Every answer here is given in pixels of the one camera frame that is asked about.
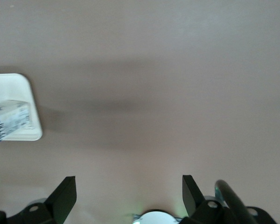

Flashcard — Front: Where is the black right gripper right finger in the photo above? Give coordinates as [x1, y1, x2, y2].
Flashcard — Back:
[179, 174, 279, 224]

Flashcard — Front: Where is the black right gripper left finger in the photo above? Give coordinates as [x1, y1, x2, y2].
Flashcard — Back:
[0, 176, 77, 224]

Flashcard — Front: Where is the blue milk carton green cap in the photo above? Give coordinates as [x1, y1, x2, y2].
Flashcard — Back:
[0, 99, 31, 147]

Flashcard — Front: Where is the cream plastic tray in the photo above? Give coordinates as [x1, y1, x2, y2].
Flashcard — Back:
[0, 73, 43, 142]

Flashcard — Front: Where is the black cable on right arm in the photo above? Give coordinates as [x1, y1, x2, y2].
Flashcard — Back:
[214, 179, 259, 224]

